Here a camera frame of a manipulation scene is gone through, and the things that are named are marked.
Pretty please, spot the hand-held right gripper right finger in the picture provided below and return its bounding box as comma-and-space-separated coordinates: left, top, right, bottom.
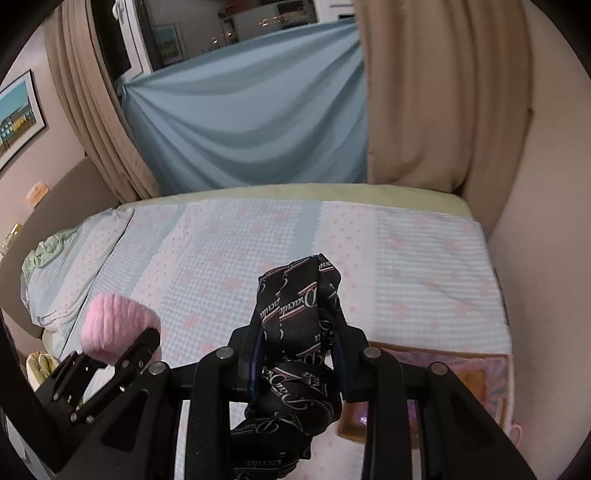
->
330, 325, 539, 480

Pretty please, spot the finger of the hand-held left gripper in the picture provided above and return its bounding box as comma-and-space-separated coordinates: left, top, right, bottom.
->
36, 353, 110, 417
73, 329, 162, 424

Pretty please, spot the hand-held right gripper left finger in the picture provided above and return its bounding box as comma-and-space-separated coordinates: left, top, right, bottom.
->
55, 325, 266, 480

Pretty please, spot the pink knitted hat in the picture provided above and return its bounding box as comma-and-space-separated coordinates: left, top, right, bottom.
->
81, 294, 162, 363

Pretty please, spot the black printed cloth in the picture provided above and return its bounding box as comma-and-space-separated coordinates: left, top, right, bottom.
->
229, 253, 345, 480

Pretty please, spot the yellow plush item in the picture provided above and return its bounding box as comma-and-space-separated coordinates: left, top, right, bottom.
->
26, 352, 59, 387

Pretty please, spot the pastel dotted pillow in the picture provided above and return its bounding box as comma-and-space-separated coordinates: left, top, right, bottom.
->
25, 208, 136, 329

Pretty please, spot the bed with pastel quilt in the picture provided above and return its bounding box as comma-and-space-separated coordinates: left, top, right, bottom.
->
21, 185, 514, 480

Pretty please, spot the light green cloth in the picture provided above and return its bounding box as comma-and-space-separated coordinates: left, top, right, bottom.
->
21, 228, 80, 280

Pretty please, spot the brown padded headboard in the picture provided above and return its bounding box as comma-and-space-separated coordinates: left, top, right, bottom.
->
0, 156, 122, 333

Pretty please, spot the beige curtain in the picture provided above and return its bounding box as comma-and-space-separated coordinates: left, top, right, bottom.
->
44, 0, 161, 205
353, 0, 535, 195

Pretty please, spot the light blue hanging sheet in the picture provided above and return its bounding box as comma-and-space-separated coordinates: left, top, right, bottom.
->
115, 21, 370, 195

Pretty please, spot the window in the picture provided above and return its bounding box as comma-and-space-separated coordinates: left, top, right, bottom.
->
104, 0, 357, 77

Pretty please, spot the framed wall picture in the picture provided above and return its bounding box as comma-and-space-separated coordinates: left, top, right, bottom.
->
0, 69, 48, 172

